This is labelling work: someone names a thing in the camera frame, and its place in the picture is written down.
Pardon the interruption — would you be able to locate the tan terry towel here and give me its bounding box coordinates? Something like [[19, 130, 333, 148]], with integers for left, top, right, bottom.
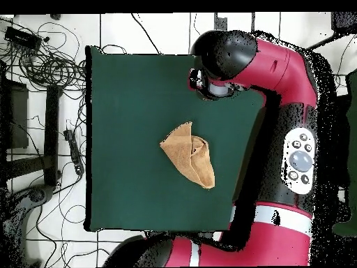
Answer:
[[159, 121, 216, 190]]

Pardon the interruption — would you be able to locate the dark flat box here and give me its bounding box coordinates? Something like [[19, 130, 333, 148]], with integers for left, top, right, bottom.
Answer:
[[0, 79, 29, 150]]

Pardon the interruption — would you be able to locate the dark green table cloth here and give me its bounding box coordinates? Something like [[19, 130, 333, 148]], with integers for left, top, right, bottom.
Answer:
[[84, 45, 267, 233]]

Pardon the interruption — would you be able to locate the black power strip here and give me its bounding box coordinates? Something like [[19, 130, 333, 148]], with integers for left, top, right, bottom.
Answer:
[[63, 128, 85, 176]]

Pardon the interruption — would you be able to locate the black upright bar stand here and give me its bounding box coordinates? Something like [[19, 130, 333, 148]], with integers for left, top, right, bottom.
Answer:
[[43, 84, 63, 188]]

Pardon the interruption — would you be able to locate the dark tripod rod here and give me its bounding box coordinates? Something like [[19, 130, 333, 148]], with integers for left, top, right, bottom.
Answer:
[[305, 11, 357, 51]]

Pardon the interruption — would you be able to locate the black electronics box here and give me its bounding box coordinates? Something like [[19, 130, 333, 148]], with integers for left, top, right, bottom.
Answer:
[[3, 25, 43, 51]]

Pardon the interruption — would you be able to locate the grey curved base foot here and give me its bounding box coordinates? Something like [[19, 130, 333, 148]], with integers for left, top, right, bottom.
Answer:
[[0, 184, 55, 267]]

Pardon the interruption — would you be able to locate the tangle of black cables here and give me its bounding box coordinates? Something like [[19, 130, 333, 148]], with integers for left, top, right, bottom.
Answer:
[[0, 16, 87, 93]]

